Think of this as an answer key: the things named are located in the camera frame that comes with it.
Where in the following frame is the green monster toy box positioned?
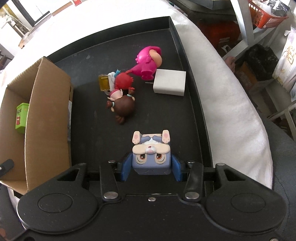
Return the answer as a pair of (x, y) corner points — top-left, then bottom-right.
(15, 102), (29, 134)

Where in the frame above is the blue cube bunny toy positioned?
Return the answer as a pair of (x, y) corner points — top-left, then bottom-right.
(132, 130), (171, 175)

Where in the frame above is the black shallow tray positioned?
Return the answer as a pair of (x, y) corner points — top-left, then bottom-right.
(48, 16), (212, 172)

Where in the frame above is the brown cardboard box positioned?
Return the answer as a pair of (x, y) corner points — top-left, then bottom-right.
(1, 57), (73, 195)

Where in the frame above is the orange plastic basket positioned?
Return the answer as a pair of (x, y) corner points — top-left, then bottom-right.
(248, 1), (288, 29)

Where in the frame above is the pink dinosaur costume figurine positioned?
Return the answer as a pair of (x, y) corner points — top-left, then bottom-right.
(126, 46), (163, 81)

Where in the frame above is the red crab figurine yellow block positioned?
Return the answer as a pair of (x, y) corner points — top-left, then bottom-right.
(98, 70), (134, 95)

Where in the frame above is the white power adapter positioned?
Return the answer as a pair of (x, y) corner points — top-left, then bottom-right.
(153, 69), (186, 96)

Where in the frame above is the white metal shelf rack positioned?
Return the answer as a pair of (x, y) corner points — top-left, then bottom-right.
(222, 0), (296, 140)

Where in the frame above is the brown haired doll figurine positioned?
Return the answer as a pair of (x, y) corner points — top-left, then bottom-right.
(106, 89), (135, 124)

